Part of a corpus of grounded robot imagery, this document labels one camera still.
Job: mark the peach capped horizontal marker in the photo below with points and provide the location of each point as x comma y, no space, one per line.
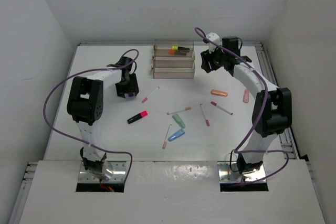
179,111

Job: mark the magenta capped white marker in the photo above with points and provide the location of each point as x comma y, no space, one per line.
204,115

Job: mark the pink capped white marker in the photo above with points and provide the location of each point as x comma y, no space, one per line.
149,95

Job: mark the clear tiered organizer tray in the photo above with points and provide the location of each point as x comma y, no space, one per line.
165,66

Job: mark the peach capped lower marker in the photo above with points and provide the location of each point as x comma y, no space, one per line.
166,137

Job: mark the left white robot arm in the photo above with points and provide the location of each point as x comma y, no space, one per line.
85,105

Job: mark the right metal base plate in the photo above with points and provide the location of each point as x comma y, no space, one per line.
229,175

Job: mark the metal base plate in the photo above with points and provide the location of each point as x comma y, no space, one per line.
113,173
229,175

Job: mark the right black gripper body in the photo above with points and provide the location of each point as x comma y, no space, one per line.
216,60

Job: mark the red capped white marker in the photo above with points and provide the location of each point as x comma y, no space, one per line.
221,108

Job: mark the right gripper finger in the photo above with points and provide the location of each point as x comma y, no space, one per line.
207,68
205,56

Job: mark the orange black highlighter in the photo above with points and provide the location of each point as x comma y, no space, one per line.
178,52

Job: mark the yellow black highlighter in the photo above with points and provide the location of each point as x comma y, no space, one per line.
180,48

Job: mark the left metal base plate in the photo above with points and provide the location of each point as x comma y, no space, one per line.
113,173

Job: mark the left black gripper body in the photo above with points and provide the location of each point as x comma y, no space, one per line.
128,85

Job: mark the pink black highlighter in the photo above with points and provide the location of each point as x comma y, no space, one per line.
137,117

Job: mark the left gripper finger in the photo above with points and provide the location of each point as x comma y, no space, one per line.
121,93
135,90

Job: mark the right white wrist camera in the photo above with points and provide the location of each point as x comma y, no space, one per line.
213,40

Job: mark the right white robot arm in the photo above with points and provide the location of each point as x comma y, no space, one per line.
272,112

